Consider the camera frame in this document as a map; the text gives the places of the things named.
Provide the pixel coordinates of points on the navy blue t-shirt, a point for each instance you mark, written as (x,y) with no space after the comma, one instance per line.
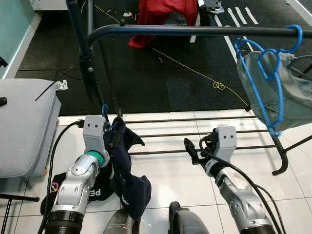
(131,190)

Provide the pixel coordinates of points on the blue plastic hanger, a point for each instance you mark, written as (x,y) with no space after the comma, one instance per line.
(298,36)
(104,112)

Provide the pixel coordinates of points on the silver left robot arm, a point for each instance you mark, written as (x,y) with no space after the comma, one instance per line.
(73,185)

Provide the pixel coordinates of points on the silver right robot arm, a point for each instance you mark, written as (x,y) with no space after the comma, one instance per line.
(239,190)

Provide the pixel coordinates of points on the black hanger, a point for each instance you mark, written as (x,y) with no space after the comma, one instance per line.
(302,57)

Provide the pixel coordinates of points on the robot right leg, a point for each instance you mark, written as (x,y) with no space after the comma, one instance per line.
(187,222)

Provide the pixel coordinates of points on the robot leg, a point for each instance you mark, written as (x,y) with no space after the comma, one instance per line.
(187,222)
(122,224)

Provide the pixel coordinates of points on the grey-green garment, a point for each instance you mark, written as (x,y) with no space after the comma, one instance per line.
(292,97)

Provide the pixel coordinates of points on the black Petronas garment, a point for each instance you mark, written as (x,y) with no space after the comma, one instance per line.
(100,192)

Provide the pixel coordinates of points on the robot left leg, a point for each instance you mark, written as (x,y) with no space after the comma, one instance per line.
(122,224)

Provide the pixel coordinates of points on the black metal clothes rack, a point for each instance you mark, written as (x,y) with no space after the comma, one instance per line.
(195,30)

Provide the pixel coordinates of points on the red shirt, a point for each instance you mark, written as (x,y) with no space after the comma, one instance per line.
(161,12)

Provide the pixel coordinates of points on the black stand pole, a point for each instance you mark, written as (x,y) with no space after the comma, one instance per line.
(80,48)

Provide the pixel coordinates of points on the thin black rod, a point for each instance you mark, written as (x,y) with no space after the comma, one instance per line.
(53,85)

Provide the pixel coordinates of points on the grey upholstered ottoman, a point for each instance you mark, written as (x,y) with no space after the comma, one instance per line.
(24,126)

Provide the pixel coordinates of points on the black folding chair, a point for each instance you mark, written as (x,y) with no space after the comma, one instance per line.
(19,197)

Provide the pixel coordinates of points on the white cabinet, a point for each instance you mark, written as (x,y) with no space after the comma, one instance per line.
(48,4)

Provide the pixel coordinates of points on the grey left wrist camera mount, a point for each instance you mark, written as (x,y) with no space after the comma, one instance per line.
(93,134)

